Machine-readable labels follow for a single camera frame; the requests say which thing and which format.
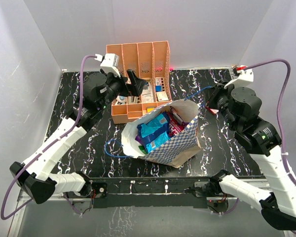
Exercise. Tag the blue eraser block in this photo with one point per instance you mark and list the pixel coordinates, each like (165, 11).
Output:
(158, 88)

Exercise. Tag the blue checkered paper bag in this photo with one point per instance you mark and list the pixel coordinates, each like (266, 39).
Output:
(179, 148)

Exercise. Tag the light blue tape dispenser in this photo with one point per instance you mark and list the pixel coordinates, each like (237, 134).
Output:
(121, 100)

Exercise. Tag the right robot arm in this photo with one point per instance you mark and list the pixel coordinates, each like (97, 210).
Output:
(239, 107)

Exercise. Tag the green snack packet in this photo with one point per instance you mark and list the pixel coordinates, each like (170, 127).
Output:
(142, 149)

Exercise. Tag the pink red snack packet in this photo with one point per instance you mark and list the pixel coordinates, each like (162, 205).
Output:
(174, 126)

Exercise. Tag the white red small box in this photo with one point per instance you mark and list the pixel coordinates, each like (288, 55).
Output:
(162, 96)

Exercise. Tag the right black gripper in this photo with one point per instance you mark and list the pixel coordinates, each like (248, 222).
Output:
(215, 92)

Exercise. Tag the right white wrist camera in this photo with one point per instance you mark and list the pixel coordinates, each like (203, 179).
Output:
(244, 77)

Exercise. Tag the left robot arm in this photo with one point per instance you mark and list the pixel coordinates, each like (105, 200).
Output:
(34, 175)

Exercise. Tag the purple Fox's candy bag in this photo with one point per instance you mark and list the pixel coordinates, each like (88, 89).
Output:
(139, 139)

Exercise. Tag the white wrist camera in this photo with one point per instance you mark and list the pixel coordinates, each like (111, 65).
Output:
(244, 77)
(109, 63)

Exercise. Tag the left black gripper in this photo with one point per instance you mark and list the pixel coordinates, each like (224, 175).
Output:
(137, 83)

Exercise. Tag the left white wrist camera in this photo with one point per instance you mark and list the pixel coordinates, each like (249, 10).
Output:
(109, 63)

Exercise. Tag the blue snack packet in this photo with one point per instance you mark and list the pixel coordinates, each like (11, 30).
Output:
(156, 132)

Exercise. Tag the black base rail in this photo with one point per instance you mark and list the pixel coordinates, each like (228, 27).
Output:
(151, 191)

